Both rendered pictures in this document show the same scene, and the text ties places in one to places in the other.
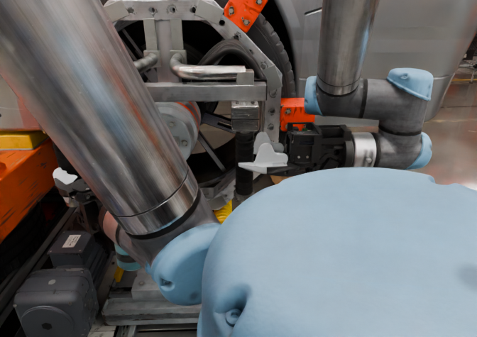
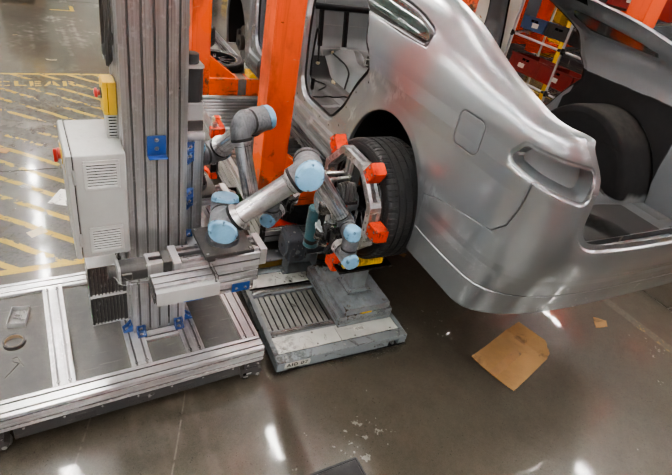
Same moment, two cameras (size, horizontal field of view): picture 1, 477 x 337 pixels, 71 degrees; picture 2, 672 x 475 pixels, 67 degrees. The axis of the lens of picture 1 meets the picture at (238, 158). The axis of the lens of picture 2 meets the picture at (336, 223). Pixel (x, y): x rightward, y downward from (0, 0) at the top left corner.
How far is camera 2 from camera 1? 2.19 m
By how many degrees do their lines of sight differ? 53
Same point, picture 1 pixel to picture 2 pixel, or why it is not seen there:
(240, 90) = not seen: hidden behind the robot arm
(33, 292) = (287, 229)
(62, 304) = (287, 240)
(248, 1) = (369, 172)
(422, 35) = (465, 246)
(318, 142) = (326, 230)
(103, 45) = (244, 170)
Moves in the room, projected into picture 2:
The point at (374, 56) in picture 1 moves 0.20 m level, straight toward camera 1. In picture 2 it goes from (443, 239) to (401, 233)
